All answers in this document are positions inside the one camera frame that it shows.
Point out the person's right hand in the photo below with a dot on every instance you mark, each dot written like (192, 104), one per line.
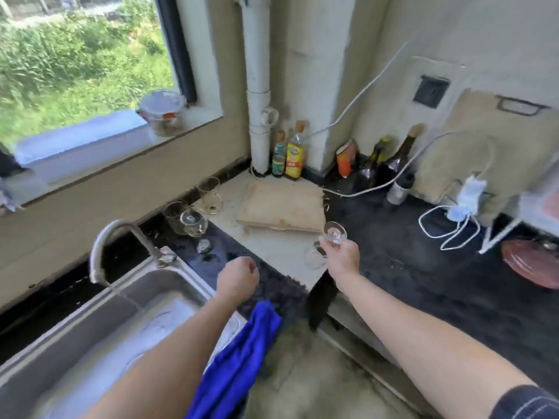
(343, 259)

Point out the person's left hand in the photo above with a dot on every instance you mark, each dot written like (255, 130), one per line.
(236, 281)

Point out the person's left fingers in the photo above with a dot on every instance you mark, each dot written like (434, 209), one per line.
(250, 268)

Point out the person's right thumb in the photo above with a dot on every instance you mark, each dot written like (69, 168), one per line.
(324, 246)

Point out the clear stemmed wine glass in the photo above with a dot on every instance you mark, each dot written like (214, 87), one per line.
(335, 232)

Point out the person's right forearm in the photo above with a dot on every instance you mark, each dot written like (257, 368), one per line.
(419, 340)

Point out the person's left forearm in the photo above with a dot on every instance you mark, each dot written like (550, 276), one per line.
(174, 366)

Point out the dark purple drying mat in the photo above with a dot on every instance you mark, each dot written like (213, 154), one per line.
(279, 287)

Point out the small glass stopper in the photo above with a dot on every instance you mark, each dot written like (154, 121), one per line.
(203, 246)

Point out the black hanging rag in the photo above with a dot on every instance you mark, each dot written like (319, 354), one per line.
(322, 301)

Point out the wooden cutting board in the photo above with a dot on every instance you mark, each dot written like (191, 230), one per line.
(281, 207)

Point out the clear glass mug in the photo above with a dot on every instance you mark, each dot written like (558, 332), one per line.
(194, 222)
(210, 197)
(174, 217)

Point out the orange seasoning packet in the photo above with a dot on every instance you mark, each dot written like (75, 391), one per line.
(346, 159)

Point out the dark sauce bottle yellow cap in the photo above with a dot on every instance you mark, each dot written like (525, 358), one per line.
(370, 167)

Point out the yellow label oil bottle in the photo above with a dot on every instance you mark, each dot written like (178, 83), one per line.
(295, 157)

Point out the green label bottle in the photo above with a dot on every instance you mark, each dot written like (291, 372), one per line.
(278, 159)

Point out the blue cloth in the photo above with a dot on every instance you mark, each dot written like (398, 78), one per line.
(238, 366)

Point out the tall dark sauce bottle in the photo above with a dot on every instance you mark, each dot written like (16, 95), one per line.
(399, 157)

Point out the chrome sink faucet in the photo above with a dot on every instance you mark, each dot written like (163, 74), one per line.
(114, 233)

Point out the white power adapter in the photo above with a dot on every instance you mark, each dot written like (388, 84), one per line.
(469, 198)

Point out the white drain pipe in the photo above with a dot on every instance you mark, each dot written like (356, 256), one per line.
(257, 82)

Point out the stainless steel sink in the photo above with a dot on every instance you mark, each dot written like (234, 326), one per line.
(87, 344)

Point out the clear plastic lidded container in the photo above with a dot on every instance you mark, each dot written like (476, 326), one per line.
(162, 111)

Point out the red round lid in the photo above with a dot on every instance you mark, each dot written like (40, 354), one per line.
(533, 263)

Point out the white kitchen appliance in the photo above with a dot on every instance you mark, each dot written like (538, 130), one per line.
(541, 205)

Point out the dark striped sleeve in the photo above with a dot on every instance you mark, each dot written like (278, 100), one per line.
(526, 403)

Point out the black wall socket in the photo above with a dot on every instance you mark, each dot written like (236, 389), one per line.
(431, 91)

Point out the black window frame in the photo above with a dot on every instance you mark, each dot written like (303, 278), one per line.
(177, 43)

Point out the black wall bracket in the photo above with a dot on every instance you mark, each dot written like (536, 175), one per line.
(522, 105)

